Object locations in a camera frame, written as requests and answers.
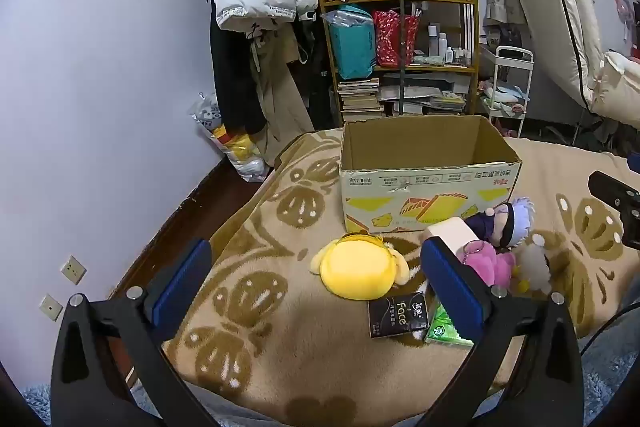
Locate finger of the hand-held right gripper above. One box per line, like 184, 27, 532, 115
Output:
587, 171, 640, 251

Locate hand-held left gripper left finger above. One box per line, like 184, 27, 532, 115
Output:
50, 238, 213, 427

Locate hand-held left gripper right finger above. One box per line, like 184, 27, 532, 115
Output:
420, 238, 583, 427

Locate pink plush keychain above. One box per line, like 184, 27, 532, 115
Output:
462, 239, 517, 288

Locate green tissue pack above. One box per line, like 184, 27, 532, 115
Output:
424, 302, 475, 349

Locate black tissue pack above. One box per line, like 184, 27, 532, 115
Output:
368, 294, 431, 339

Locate purple-haired plush doll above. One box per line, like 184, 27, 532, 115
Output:
462, 199, 536, 250

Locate printed cardboard box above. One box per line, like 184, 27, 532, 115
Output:
340, 115, 522, 235

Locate yellow plush toy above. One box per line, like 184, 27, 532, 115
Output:
310, 232, 418, 300

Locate white tissue roll pack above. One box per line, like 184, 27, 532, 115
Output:
424, 217, 483, 258

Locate cream duvet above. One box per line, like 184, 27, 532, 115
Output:
590, 51, 640, 128

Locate beige patterned blanket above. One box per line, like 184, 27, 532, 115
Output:
162, 127, 640, 427

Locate clear plastic bag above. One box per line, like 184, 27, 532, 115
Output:
189, 93, 268, 182

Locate white trolley cart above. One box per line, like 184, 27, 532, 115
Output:
480, 47, 535, 138

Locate pile of papers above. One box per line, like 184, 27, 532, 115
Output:
380, 82, 471, 116

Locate blue-grey fleece cloth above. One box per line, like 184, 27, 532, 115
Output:
20, 287, 640, 427

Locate cream upright mattress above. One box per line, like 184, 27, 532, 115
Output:
500, 0, 606, 112

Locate stack of books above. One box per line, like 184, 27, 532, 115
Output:
336, 78, 385, 124

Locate beige hanging trousers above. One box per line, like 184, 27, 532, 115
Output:
247, 27, 316, 168

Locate black hanging coat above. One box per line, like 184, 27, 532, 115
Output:
209, 0, 268, 135

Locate group of toiletry bottles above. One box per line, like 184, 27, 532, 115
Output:
427, 22, 473, 65

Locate green pole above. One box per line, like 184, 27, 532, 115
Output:
395, 0, 408, 118

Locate red patterned bag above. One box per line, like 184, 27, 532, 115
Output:
371, 9, 421, 68

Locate teal bag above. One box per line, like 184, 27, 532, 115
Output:
325, 4, 377, 80

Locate wall socket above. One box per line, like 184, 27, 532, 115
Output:
60, 255, 87, 285
39, 294, 63, 323

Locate black cable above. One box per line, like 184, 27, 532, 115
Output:
580, 302, 640, 350

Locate pink wall hanging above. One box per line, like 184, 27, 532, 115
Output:
615, 0, 638, 42

